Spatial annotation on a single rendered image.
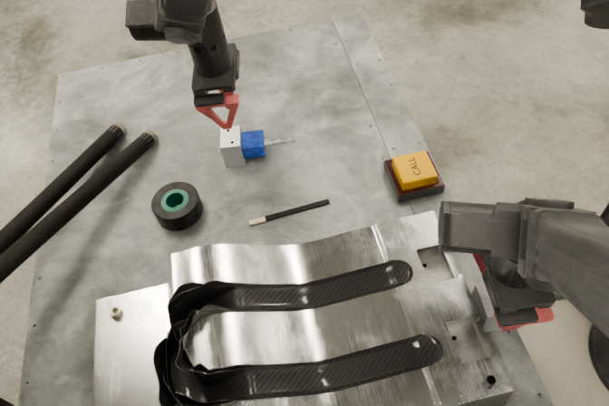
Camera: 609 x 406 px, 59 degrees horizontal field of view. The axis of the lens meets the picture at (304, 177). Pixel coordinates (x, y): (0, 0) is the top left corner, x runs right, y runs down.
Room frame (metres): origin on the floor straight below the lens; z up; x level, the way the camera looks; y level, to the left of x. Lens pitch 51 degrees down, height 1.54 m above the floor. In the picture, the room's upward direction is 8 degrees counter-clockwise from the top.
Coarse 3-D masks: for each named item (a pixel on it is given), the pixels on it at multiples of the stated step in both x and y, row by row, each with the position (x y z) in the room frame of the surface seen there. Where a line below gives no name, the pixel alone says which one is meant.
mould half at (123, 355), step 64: (192, 256) 0.38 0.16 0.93; (256, 256) 0.38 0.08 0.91; (320, 256) 0.38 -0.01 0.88; (384, 256) 0.36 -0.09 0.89; (128, 320) 0.34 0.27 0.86; (256, 320) 0.28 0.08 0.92; (320, 320) 0.29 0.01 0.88; (384, 320) 0.27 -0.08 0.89; (448, 320) 0.26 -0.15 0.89; (128, 384) 0.25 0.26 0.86; (384, 384) 0.19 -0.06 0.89; (448, 384) 0.18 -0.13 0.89
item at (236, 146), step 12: (228, 132) 0.67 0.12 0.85; (240, 132) 0.67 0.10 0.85; (252, 132) 0.68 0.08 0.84; (228, 144) 0.65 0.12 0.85; (240, 144) 0.65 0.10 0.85; (252, 144) 0.65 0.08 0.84; (264, 144) 0.65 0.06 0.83; (276, 144) 0.66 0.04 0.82; (228, 156) 0.64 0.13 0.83; (240, 156) 0.64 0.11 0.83; (252, 156) 0.64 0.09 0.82; (264, 156) 0.64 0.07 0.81
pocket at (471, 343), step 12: (456, 324) 0.26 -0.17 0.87; (468, 324) 0.26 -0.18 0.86; (480, 324) 0.25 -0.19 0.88; (456, 336) 0.25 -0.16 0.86; (468, 336) 0.25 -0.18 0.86; (480, 336) 0.24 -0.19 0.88; (456, 348) 0.23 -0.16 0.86; (468, 348) 0.23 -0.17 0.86; (480, 348) 0.23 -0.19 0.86; (468, 360) 0.22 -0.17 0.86
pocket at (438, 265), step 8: (424, 248) 0.37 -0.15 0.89; (432, 248) 0.37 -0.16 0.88; (424, 256) 0.37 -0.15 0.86; (432, 256) 0.37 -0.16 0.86; (440, 256) 0.36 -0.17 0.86; (448, 256) 0.36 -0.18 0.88; (424, 264) 0.36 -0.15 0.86; (432, 264) 0.35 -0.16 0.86; (440, 264) 0.35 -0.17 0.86; (448, 264) 0.35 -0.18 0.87; (432, 272) 0.34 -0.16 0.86; (440, 272) 0.34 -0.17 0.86; (448, 272) 0.34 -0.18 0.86; (456, 272) 0.33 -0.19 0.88; (432, 280) 0.33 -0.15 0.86; (440, 280) 0.33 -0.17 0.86
